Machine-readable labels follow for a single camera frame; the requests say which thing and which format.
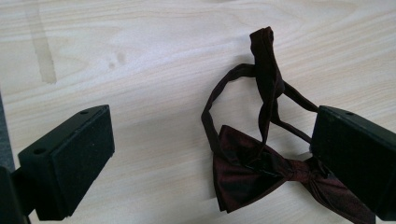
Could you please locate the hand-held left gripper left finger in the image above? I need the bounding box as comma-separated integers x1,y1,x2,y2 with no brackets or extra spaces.
11,104,116,222

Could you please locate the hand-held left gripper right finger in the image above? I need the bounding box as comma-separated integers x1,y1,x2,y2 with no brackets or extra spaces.
309,105,396,222

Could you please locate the dark red bow tie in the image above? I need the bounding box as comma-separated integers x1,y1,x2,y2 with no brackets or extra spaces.
201,26,376,224

